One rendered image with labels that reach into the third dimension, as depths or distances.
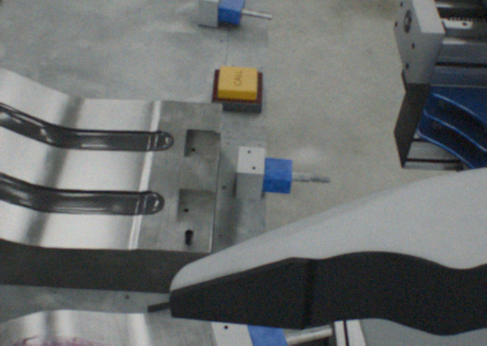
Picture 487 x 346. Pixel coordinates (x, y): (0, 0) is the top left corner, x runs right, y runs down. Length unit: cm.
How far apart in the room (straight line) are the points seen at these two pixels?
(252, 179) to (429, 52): 30
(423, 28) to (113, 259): 52
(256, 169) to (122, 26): 45
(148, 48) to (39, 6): 23
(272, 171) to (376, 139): 135
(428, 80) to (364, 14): 181
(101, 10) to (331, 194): 102
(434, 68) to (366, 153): 122
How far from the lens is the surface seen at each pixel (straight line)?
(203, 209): 88
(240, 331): 76
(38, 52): 124
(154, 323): 79
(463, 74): 105
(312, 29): 272
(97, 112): 98
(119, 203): 86
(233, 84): 110
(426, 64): 103
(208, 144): 96
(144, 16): 131
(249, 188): 96
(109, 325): 78
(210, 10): 126
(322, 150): 221
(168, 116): 96
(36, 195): 89
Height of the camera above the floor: 153
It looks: 46 degrees down
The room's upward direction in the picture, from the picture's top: 5 degrees clockwise
